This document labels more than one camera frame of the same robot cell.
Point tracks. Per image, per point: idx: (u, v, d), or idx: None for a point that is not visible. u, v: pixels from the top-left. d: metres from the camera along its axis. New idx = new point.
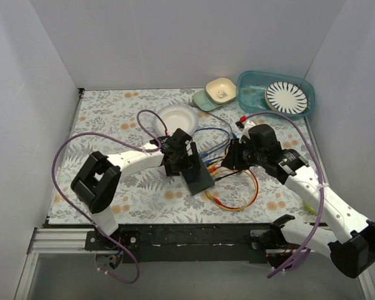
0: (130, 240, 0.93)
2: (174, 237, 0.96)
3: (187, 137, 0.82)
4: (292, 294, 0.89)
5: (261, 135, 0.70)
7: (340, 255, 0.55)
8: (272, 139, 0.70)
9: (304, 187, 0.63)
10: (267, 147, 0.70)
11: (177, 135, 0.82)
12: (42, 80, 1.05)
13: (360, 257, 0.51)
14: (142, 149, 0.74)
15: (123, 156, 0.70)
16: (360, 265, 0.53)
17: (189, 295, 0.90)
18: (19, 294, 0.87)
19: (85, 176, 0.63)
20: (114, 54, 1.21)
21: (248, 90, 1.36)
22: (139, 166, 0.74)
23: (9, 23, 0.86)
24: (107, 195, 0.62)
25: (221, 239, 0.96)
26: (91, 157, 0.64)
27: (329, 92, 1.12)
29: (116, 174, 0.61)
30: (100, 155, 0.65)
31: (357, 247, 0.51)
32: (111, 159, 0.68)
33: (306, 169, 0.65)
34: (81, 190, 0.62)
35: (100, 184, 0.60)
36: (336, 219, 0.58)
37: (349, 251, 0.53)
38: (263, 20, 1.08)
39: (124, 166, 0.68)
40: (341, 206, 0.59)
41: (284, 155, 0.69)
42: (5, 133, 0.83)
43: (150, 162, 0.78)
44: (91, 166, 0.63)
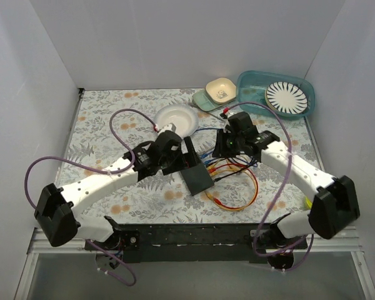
0: (130, 240, 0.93)
2: (174, 237, 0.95)
3: (172, 143, 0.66)
4: (292, 294, 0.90)
5: (237, 119, 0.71)
7: (314, 217, 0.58)
8: (247, 121, 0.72)
9: (275, 159, 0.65)
10: (243, 129, 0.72)
11: (160, 139, 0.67)
12: (42, 80, 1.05)
13: (326, 208, 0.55)
14: (107, 171, 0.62)
15: (81, 187, 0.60)
16: (334, 221, 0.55)
17: (189, 295, 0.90)
18: (19, 294, 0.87)
19: (42, 210, 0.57)
20: (114, 54, 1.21)
21: (248, 90, 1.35)
22: (104, 192, 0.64)
23: (9, 23, 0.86)
24: (65, 232, 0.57)
25: (220, 239, 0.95)
26: (43, 191, 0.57)
27: (329, 92, 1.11)
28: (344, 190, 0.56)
29: (69, 214, 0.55)
30: (54, 189, 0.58)
31: (320, 197, 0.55)
32: (66, 189, 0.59)
33: (277, 144, 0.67)
34: (40, 225, 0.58)
35: (54, 224, 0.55)
36: (304, 179, 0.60)
37: (317, 207, 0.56)
38: (263, 20, 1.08)
39: (80, 199, 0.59)
40: (307, 169, 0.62)
41: (259, 136, 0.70)
42: (5, 133, 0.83)
43: (122, 183, 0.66)
44: (44, 203, 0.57)
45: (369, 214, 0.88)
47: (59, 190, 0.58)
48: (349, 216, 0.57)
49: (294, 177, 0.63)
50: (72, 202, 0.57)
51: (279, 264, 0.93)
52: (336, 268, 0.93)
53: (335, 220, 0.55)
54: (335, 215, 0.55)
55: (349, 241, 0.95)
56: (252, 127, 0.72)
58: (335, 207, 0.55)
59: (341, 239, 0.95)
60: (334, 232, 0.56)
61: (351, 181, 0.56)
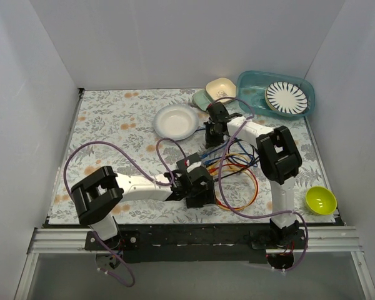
0: (130, 240, 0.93)
2: (174, 237, 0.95)
3: (202, 177, 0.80)
4: (291, 294, 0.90)
5: (212, 107, 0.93)
7: (262, 160, 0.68)
8: (219, 107, 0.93)
9: (235, 125, 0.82)
10: (217, 114, 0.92)
11: (194, 172, 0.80)
12: (42, 80, 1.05)
13: (264, 147, 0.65)
14: (154, 180, 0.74)
15: (131, 180, 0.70)
16: (273, 159, 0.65)
17: (189, 296, 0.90)
18: (19, 294, 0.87)
19: (89, 185, 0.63)
20: (114, 54, 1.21)
21: (248, 90, 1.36)
22: (142, 194, 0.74)
23: (8, 22, 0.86)
24: (99, 214, 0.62)
25: (221, 239, 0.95)
26: (102, 169, 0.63)
27: (329, 92, 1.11)
28: (282, 135, 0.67)
29: (117, 198, 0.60)
30: (110, 172, 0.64)
31: (260, 140, 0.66)
32: (120, 179, 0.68)
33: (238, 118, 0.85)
34: (77, 197, 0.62)
35: (97, 201, 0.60)
36: (252, 134, 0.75)
37: (260, 150, 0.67)
38: (263, 20, 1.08)
39: (127, 190, 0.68)
40: (255, 126, 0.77)
41: (228, 116, 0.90)
42: (5, 133, 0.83)
43: (156, 195, 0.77)
44: (97, 179, 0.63)
45: (368, 214, 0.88)
47: (115, 175, 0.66)
48: (289, 159, 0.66)
49: (247, 135, 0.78)
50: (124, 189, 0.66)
51: (279, 264, 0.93)
52: (336, 268, 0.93)
53: (275, 159, 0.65)
54: (274, 154, 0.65)
55: (349, 241, 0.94)
56: (224, 111, 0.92)
58: (273, 148, 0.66)
59: (341, 240, 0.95)
60: (275, 170, 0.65)
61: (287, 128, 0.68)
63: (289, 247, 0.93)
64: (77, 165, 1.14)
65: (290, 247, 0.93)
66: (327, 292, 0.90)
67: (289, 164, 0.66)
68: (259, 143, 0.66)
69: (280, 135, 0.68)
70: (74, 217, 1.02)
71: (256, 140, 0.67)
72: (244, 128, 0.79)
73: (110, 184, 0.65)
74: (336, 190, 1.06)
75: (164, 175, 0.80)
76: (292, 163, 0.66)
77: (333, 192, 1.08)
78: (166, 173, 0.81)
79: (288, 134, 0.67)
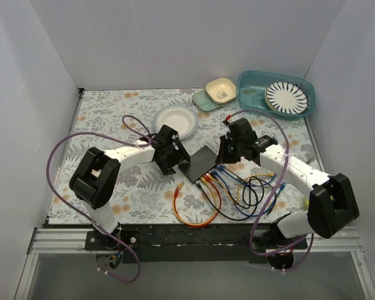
0: (130, 240, 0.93)
2: (174, 237, 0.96)
3: (173, 132, 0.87)
4: (291, 294, 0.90)
5: (237, 126, 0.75)
7: (313, 215, 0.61)
8: (246, 127, 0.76)
9: (274, 160, 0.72)
10: (243, 135, 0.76)
11: (162, 130, 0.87)
12: (42, 80, 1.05)
13: (323, 207, 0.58)
14: (135, 145, 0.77)
15: (119, 150, 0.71)
16: (332, 218, 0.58)
17: (189, 295, 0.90)
18: (19, 294, 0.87)
19: (84, 170, 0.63)
20: (114, 55, 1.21)
21: (248, 90, 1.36)
22: (132, 161, 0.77)
23: (8, 24, 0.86)
24: (108, 190, 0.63)
25: (220, 239, 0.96)
26: (89, 152, 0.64)
27: (329, 92, 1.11)
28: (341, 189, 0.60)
29: (115, 167, 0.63)
30: (97, 150, 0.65)
31: (317, 194, 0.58)
32: (108, 152, 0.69)
33: (274, 147, 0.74)
34: (81, 186, 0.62)
35: (100, 178, 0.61)
36: (301, 177, 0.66)
37: (315, 205, 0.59)
38: (263, 19, 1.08)
39: (120, 160, 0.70)
40: (304, 168, 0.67)
41: (259, 141, 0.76)
42: (4, 133, 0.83)
43: (143, 158, 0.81)
44: (90, 162, 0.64)
45: (368, 213, 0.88)
47: (102, 151, 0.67)
48: (346, 214, 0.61)
49: (291, 175, 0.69)
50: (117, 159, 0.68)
51: (279, 264, 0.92)
52: (336, 268, 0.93)
53: (333, 218, 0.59)
54: (333, 212, 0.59)
55: (349, 241, 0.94)
56: (250, 132, 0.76)
58: (331, 205, 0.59)
59: (341, 239, 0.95)
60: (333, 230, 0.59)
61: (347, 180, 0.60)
63: (289, 247, 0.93)
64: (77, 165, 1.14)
65: (290, 247, 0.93)
66: (327, 292, 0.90)
67: (345, 219, 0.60)
68: (315, 197, 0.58)
69: (337, 185, 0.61)
70: (74, 217, 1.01)
71: (311, 193, 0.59)
72: (288, 167, 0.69)
73: (102, 163, 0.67)
74: None
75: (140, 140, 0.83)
76: (349, 219, 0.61)
77: None
78: (140, 137, 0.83)
79: (347, 186, 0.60)
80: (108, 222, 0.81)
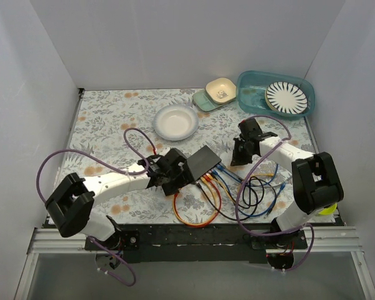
0: (130, 240, 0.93)
2: (174, 237, 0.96)
3: (178, 159, 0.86)
4: (292, 294, 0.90)
5: (245, 124, 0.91)
7: (296, 187, 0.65)
8: (253, 125, 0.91)
9: (269, 145, 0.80)
10: (249, 130, 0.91)
11: (169, 155, 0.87)
12: (42, 80, 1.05)
13: (301, 175, 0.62)
14: (125, 172, 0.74)
15: (101, 180, 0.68)
16: (310, 187, 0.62)
17: (189, 295, 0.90)
18: (19, 295, 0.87)
19: (60, 197, 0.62)
20: (114, 55, 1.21)
21: (248, 90, 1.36)
22: (119, 189, 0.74)
23: (9, 24, 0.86)
24: (78, 222, 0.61)
25: (221, 239, 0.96)
26: (67, 177, 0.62)
27: (329, 92, 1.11)
28: (323, 164, 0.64)
29: (89, 203, 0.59)
30: (76, 177, 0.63)
31: (297, 164, 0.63)
32: (88, 181, 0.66)
33: (272, 137, 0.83)
34: (55, 212, 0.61)
35: (71, 210, 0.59)
36: (289, 156, 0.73)
37: (296, 175, 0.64)
38: (263, 20, 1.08)
39: (101, 190, 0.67)
40: (293, 149, 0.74)
41: (260, 134, 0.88)
42: (5, 133, 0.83)
43: (134, 185, 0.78)
44: (66, 189, 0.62)
45: (368, 213, 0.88)
47: (82, 180, 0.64)
48: (329, 190, 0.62)
49: (280, 155, 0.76)
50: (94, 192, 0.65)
51: (279, 264, 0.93)
52: (336, 268, 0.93)
53: (312, 189, 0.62)
54: (313, 184, 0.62)
55: (349, 241, 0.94)
56: (257, 129, 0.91)
58: (312, 177, 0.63)
59: (341, 240, 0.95)
60: (312, 200, 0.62)
61: (329, 156, 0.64)
63: (289, 247, 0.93)
64: (77, 165, 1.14)
65: (290, 247, 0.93)
66: (327, 292, 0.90)
67: (327, 195, 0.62)
68: (295, 167, 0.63)
69: (320, 162, 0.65)
70: None
71: (293, 163, 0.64)
72: (278, 149, 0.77)
73: (81, 190, 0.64)
74: None
75: (137, 162, 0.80)
76: (332, 195, 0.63)
77: None
78: (139, 160, 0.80)
79: (329, 164, 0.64)
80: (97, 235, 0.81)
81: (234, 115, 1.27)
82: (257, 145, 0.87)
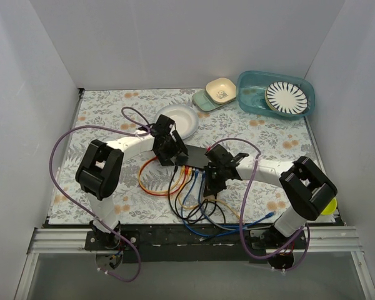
0: (130, 240, 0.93)
2: (174, 237, 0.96)
3: (170, 121, 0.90)
4: (291, 294, 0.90)
5: (213, 152, 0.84)
7: (294, 201, 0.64)
8: (221, 150, 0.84)
9: (247, 167, 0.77)
10: (220, 159, 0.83)
11: (160, 119, 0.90)
12: (42, 80, 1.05)
13: (295, 189, 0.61)
14: (135, 134, 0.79)
15: (120, 141, 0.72)
16: (307, 197, 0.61)
17: (189, 295, 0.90)
18: (19, 295, 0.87)
19: (89, 163, 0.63)
20: (114, 55, 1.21)
21: (248, 90, 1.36)
22: (134, 150, 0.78)
23: (9, 24, 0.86)
24: (114, 179, 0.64)
25: (221, 239, 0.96)
26: (91, 144, 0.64)
27: (329, 92, 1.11)
28: (308, 170, 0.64)
29: (120, 156, 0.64)
30: (100, 142, 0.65)
31: (285, 179, 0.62)
32: (111, 144, 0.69)
33: (245, 158, 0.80)
34: (87, 177, 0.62)
35: (107, 166, 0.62)
36: (271, 172, 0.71)
37: (290, 190, 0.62)
38: (263, 20, 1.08)
39: (124, 149, 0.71)
40: (272, 164, 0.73)
41: (234, 159, 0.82)
42: (5, 132, 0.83)
43: (143, 147, 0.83)
44: (94, 154, 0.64)
45: (368, 213, 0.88)
47: (104, 144, 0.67)
48: (324, 190, 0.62)
49: (263, 174, 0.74)
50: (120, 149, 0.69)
51: (279, 264, 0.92)
52: (336, 268, 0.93)
53: (310, 197, 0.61)
54: (308, 192, 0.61)
55: (349, 241, 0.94)
56: (226, 153, 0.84)
58: (304, 185, 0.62)
59: (341, 240, 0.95)
60: (315, 208, 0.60)
61: (307, 159, 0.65)
63: (289, 247, 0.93)
64: (77, 165, 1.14)
65: (290, 247, 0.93)
66: (327, 292, 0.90)
67: (324, 197, 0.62)
68: (286, 183, 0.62)
69: (304, 167, 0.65)
70: (74, 217, 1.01)
71: (282, 180, 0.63)
72: (257, 169, 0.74)
73: (105, 155, 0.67)
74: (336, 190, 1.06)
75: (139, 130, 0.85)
76: (328, 194, 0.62)
77: None
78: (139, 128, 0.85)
79: (312, 165, 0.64)
80: (110, 217, 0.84)
81: (233, 115, 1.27)
82: (234, 170, 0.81)
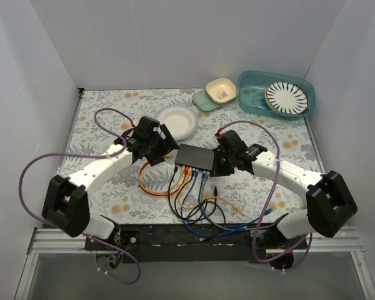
0: (130, 240, 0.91)
2: (174, 237, 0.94)
3: (154, 124, 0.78)
4: (291, 294, 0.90)
5: (226, 139, 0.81)
7: (312, 216, 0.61)
8: (235, 139, 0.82)
9: (265, 166, 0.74)
10: (233, 147, 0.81)
11: (141, 124, 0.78)
12: (42, 80, 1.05)
13: (320, 205, 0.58)
14: (105, 155, 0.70)
15: (87, 172, 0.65)
16: (330, 217, 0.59)
17: (189, 295, 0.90)
18: (19, 295, 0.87)
19: (53, 203, 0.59)
20: (114, 55, 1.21)
21: (248, 90, 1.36)
22: (106, 175, 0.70)
23: (9, 24, 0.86)
24: (82, 217, 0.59)
25: (221, 239, 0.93)
26: (52, 181, 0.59)
27: (329, 92, 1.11)
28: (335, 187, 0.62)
29: (85, 194, 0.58)
30: (60, 179, 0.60)
31: (312, 193, 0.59)
32: (74, 178, 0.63)
33: (264, 154, 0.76)
34: (54, 217, 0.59)
35: (69, 207, 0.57)
36: (294, 180, 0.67)
37: (313, 205, 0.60)
38: (263, 20, 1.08)
39: (90, 182, 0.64)
40: (295, 170, 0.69)
41: (247, 150, 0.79)
42: (5, 132, 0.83)
43: (120, 165, 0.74)
44: (56, 192, 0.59)
45: (368, 213, 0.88)
47: (67, 179, 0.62)
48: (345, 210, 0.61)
49: (285, 179, 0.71)
50: (84, 185, 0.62)
51: (279, 264, 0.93)
52: (336, 268, 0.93)
53: (331, 215, 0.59)
54: (330, 210, 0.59)
55: (349, 241, 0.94)
56: (240, 142, 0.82)
58: (329, 203, 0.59)
59: (341, 240, 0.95)
60: (335, 228, 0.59)
61: (337, 175, 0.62)
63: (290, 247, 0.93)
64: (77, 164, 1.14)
65: None
66: (327, 292, 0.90)
67: (344, 216, 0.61)
68: (312, 199, 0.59)
69: (330, 182, 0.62)
70: None
71: (307, 194, 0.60)
72: (280, 172, 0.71)
73: (71, 189, 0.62)
74: None
75: (114, 142, 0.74)
76: (347, 214, 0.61)
77: None
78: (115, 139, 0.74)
79: (340, 183, 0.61)
80: (99, 232, 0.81)
81: (233, 115, 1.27)
82: (247, 163, 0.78)
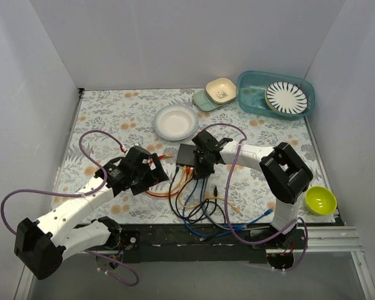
0: (130, 240, 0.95)
2: (174, 237, 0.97)
3: (142, 155, 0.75)
4: (291, 294, 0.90)
5: (198, 138, 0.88)
7: (272, 185, 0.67)
8: (207, 136, 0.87)
9: (230, 152, 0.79)
10: (205, 144, 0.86)
11: (130, 154, 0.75)
12: (42, 80, 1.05)
13: (273, 172, 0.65)
14: (81, 193, 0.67)
15: (57, 215, 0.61)
16: (285, 181, 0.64)
17: (189, 295, 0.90)
18: (19, 294, 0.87)
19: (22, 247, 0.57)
20: (114, 55, 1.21)
21: (248, 90, 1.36)
22: (81, 216, 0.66)
23: (8, 24, 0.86)
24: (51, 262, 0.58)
25: (221, 239, 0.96)
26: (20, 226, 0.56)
27: (329, 92, 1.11)
28: (287, 155, 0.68)
29: (49, 245, 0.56)
30: (29, 225, 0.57)
31: (265, 164, 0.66)
32: (43, 224, 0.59)
33: (230, 143, 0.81)
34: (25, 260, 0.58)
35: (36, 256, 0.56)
36: (252, 157, 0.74)
37: (268, 175, 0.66)
38: (264, 20, 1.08)
39: (59, 227, 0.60)
40: (254, 149, 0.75)
41: (217, 144, 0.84)
42: (4, 132, 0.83)
43: (99, 202, 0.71)
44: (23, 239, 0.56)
45: (368, 212, 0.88)
47: (35, 223, 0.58)
48: (300, 175, 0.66)
49: (245, 159, 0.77)
50: (51, 232, 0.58)
51: (279, 264, 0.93)
52: (336, 267, 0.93)
53: (286, 180, 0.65)
54: (284, 175, 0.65)
55: (349, 241, 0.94)
56: (211, 139, 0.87)
58: (282, 170, 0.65)
59: (341, 240, 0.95)
60: (292, 191, 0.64)
61: (285, 144, 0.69)
63: (289, 247, 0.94)
64: (77, 164, 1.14)
65: (290, 247, 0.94)
66: (327, 292, 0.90)
67: (301, 180, 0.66)
68: (265, 167, 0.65)
69: (282, 153, 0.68)
70: None
71: (262, 165, 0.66)
72: (240, 154, 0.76)
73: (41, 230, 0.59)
74: (336, 189, 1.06)
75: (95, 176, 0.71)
76: (304, 179, 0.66)
77: (333, 191, 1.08)
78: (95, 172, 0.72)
79: (290, 150, 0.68)
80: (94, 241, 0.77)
81: (234, 115, 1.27)
82: (217, 155, 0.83)
